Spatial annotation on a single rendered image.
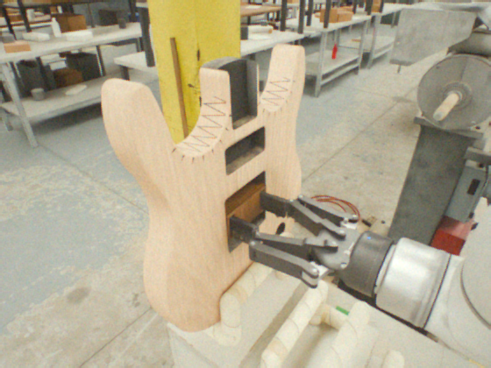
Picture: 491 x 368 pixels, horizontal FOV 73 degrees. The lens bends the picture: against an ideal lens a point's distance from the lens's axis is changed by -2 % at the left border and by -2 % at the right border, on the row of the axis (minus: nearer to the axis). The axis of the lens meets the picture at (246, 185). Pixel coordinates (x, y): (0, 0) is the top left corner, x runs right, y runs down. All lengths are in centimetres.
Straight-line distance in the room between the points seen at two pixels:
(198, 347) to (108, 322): 150
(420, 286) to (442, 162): 123
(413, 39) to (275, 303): 76
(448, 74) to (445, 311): 103
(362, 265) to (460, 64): 101
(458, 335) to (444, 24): 79
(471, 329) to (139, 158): 34
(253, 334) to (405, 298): 30
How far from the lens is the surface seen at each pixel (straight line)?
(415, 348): 89
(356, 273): 42
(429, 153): 161
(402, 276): 41
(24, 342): 221
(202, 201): 42
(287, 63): 54
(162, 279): 43
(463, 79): 133
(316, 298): 64
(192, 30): 142
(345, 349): 60
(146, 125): 33
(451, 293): 40
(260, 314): 64
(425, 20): 104
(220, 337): 59
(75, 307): 222
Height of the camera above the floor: 163
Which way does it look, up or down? 34 degrees down
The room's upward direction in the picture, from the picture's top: straight up
